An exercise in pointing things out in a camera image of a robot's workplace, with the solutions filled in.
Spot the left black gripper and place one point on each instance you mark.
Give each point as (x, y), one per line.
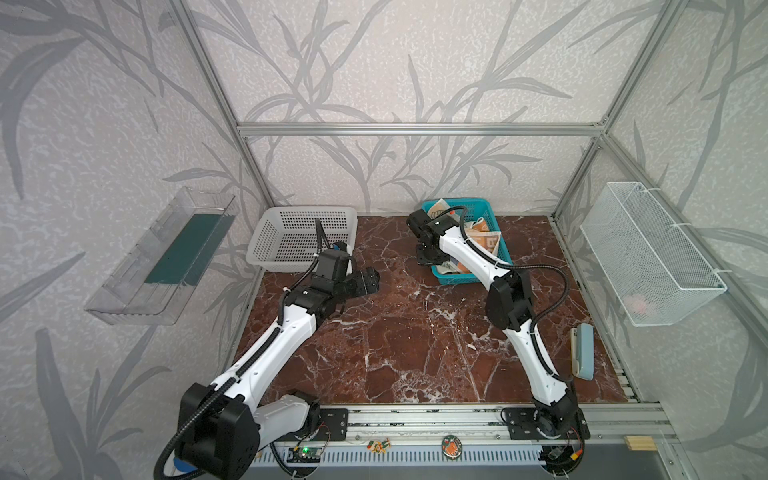
(365, 282)

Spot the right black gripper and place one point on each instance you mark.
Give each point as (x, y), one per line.
(427, 253)

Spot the teal perforated plastic basket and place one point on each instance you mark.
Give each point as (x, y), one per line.
(473, 209)

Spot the white perforated plastic basket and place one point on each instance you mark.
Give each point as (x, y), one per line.
(285, 240)

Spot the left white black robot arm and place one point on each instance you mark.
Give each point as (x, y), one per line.
(223, 425)

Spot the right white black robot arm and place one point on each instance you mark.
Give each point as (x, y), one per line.
(510, 308)

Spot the bear print towel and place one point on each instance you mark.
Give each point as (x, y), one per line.
(438, 208)

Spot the orange patterned towel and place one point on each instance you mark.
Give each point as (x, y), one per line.
(480, 232)

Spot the small orange green sticker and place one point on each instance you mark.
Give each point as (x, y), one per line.
(379, 447)

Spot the light blue sponge block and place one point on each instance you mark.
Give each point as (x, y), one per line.
(582, 351)

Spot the round orange green badge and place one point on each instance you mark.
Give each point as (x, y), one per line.
(451, 447)

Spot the left green circuit board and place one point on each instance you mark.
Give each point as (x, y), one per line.
(305, 455)

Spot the blue toy shovel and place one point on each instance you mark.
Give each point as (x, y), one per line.
(182, 467)

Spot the small wooden block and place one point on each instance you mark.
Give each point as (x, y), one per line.
(638, 443)

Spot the pink object in wire basket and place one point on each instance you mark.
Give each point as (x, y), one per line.
(638, 304)

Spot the clear acrylic wall shelf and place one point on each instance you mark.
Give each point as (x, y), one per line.
(152, 285)

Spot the white wire mesh basket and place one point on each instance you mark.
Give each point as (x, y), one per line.
(643, 250)

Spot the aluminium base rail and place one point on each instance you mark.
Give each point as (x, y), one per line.
(491, 434)

